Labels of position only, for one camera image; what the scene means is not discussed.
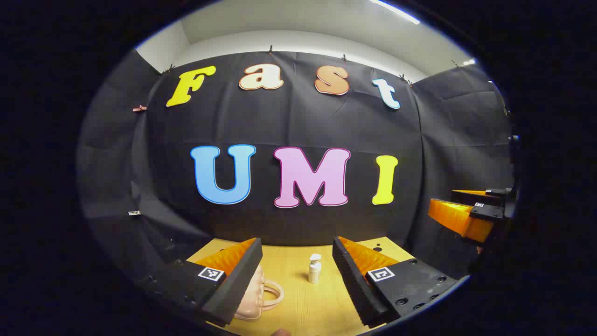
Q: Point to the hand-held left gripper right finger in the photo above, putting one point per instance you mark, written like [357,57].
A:
[354,284]

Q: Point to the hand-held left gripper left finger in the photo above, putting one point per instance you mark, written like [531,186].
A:
[235,284]

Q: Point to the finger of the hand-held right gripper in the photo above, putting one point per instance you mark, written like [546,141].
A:
[475,196]
[459,219]

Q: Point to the pink suitcase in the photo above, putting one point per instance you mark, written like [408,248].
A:
[252,298]

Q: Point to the white pump bottle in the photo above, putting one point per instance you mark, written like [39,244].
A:
[314,273]

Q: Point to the black backdrop cloth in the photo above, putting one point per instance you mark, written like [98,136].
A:
[289,121]

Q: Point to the copper clip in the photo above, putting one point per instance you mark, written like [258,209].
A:
[139,108]

